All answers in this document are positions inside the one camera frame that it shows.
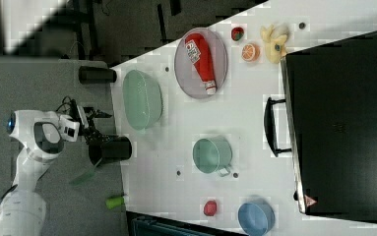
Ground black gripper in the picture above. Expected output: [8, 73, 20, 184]
[70, 99, 116, 145]

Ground green plastic strainer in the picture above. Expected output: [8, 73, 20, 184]
[122, 70, 162, 131]

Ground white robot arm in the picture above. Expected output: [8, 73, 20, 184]
[0, 105, 112, 236]

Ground black utensil holder cup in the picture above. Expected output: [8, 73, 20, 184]
[89, 137, 133, 165]

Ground black cylinder cup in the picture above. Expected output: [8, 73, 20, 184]
[79, 66, 117, 85]

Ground green slotted spatula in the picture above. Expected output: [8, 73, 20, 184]
[69, 159, 102, 186]

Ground lime green cylinder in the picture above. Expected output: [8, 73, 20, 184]
[105, 197, 125, 209]

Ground grey round plate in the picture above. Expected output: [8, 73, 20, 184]
[174, 28, 227, 99]

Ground dark blue crate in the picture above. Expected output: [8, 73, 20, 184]
[126, 210, 244, 236]

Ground red ketchup bottle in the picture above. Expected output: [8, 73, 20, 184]
[185, 33, 217, 95]

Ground red toy strawberry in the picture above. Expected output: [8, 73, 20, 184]
[203, 201, 218, 216]

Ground red green toy fruit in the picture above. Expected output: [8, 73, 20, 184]
[231, 27, 244, 41]

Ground orange slice toy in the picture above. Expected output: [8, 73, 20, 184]
[241, 43, 260, 62]

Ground blue bowl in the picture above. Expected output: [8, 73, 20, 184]
[237, 200, 275, 236]

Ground black toaster oven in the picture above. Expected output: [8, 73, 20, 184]
[281, 30, 377, 223]

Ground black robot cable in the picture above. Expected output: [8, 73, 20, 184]
[56, 95, 74, 114]

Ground green cup with handle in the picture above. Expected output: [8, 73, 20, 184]
[192, 136, 232, 177]

